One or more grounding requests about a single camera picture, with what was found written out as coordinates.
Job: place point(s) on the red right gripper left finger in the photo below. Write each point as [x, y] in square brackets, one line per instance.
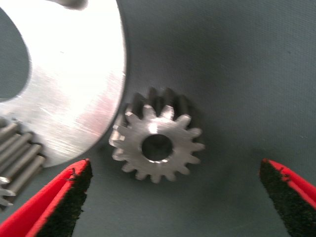
[49, 205]

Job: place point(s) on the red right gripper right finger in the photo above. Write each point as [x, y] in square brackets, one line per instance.
[293, 197]

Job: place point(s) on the steel planetary gear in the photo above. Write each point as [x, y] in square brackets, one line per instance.
[17, 153]
[138, 133]

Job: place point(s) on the round metal carrier plate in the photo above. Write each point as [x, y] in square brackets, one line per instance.
[74, 74]

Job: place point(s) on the dark table cloth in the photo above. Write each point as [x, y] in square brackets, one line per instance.
[222, 61]

